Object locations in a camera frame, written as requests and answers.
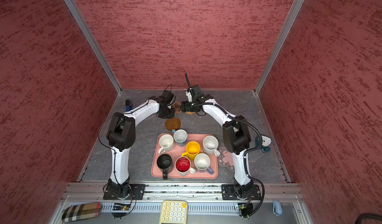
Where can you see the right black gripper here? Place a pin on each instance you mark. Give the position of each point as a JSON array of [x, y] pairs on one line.
[[186, 105]]

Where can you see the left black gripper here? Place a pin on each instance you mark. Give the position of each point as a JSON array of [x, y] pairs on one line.
[[169, 116]]

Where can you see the brown paw print coaster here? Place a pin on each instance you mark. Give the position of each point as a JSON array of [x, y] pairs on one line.
[[177, 106]]

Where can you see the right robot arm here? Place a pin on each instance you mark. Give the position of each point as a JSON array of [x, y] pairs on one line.
[[236, 139]]

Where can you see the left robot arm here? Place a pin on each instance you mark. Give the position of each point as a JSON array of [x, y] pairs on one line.
[[121, 136]]

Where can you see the dark brown round coaster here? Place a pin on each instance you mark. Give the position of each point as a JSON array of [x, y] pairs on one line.
[[172, 124]]

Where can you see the pink flower coaster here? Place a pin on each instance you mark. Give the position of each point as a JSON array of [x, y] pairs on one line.
[[225, 159]]

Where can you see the light blue patterned mug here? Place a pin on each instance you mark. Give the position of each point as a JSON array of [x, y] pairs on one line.
[[180, 137]]

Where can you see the white mug back left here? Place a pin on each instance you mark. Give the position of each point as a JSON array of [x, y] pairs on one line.
[[166, 143]]

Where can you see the blue lighter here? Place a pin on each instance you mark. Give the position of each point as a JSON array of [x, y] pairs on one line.
[[128, 105]]

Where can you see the white mug back right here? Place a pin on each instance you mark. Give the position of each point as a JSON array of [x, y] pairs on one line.
[[210, 146]]

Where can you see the yellow mug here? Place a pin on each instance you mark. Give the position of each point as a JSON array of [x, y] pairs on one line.
[[193, 148]]

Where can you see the black mug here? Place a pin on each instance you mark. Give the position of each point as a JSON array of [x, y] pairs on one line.
[[165, 164]]

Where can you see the pink plastic tray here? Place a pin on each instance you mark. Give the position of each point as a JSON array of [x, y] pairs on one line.
[[176, 152]]

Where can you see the red interior white mug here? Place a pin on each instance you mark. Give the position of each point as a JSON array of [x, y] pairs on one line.
[[184, 166]]

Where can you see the small green alarm clock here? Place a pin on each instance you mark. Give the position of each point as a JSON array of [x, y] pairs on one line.
[[266, 143]]

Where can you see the yellow calculator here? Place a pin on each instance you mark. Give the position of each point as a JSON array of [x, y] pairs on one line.
[[173, 212]]

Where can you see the plaid glasses case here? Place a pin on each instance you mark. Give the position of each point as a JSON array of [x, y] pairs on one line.
[[81, 212]]

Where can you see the light blue small device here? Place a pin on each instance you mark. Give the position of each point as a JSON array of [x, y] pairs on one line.
[[277, 208]]

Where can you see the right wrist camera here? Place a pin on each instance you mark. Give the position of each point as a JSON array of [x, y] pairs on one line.
[[194, 93]]

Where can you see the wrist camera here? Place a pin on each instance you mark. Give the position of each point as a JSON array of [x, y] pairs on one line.
[[168, 97], [194, 93]]

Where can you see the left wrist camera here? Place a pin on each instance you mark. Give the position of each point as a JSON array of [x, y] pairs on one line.
[[168, 97]]

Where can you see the white mug purple handle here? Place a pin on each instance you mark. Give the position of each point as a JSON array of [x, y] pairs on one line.
[[202, 163]]

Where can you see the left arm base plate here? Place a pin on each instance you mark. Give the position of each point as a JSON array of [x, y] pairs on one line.
[[136, 192]]

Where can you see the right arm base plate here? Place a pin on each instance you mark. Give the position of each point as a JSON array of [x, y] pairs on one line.
[[229, 193]]

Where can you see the aluminium front rail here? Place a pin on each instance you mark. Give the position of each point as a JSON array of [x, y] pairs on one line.
[[193, 192]]

